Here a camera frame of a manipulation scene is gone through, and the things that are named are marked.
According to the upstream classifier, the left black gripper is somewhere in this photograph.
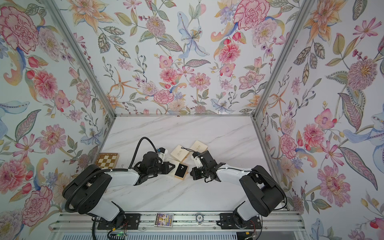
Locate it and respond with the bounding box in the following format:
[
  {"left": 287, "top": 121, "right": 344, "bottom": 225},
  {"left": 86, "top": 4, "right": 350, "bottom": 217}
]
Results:
[{"left": 147, "top": 162, "right": 177, "bottom": 177}]

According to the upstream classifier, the cream drawer jewelry box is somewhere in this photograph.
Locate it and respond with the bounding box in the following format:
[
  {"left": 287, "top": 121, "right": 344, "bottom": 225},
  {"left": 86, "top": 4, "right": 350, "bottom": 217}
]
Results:
[{"left": 167, "top": 159, "right": 189, "bottom": 180}]

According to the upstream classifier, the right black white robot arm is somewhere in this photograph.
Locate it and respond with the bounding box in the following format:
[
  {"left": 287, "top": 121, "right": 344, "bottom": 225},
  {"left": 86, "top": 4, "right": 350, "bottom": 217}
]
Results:
[{"left": 190, "top": 151, "right": 286, "bottom": 223}]

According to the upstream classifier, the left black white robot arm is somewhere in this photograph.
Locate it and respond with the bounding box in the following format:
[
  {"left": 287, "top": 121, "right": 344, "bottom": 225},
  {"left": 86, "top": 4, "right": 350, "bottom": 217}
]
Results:
[{"left": 62, "top": 148, "right": 176, "bottom": 226}]

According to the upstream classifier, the far cream jewelry box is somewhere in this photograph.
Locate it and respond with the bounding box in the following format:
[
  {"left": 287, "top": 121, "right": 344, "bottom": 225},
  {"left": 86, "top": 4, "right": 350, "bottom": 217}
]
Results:
[{"left": 191, "top": 141, "right": 208, "bottom": 153}]

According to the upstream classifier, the middle cream jewelry box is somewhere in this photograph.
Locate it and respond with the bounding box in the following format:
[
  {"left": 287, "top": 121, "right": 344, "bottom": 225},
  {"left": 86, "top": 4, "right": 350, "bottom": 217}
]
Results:
[{"left": 170, "top": 145, "right": 190, "bottom": 163}]

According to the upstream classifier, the wooden chessboard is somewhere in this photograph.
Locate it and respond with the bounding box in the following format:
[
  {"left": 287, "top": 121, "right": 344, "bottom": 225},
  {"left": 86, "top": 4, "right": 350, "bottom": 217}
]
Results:
[{"left": 95, "top": 153, "right": 120, "bottom": 169}]

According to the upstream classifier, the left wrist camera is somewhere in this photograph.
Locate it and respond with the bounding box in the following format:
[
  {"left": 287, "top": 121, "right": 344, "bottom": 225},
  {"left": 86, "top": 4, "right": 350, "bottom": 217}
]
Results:
[{"left": 158, "top": 148, "right": 168, "bottom": 161}]

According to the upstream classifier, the round silver knob on rail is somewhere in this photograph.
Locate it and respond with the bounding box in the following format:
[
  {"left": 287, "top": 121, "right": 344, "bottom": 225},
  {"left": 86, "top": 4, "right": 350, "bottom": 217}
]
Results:
[{"left": 196, "top": 214, "right": 204, "bottom": 225}]

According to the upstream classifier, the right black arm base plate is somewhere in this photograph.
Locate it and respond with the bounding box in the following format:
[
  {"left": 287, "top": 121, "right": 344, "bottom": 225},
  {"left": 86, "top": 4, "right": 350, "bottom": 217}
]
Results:
[{"left": 216, "top": 213, "right": 262, "bottom": 230}]

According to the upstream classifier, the colourful card on rail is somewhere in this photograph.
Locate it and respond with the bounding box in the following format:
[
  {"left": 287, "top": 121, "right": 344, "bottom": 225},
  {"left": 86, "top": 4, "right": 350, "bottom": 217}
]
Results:
[{"left": 154, "top": 213, "right": 174, "bottom": 228}]

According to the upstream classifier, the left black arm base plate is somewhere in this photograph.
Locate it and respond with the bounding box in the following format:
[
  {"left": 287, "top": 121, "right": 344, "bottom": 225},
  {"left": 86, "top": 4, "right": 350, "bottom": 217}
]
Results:
[{"left": 97, "top": 213, "right": 141, "bottom": 230}]

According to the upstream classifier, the aluminium front rail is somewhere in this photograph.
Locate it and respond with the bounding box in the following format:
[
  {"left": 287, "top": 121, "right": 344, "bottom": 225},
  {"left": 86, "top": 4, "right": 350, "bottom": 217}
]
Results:
[{"left": 49, "top": 211, "right": 305, "bottom": 233}]

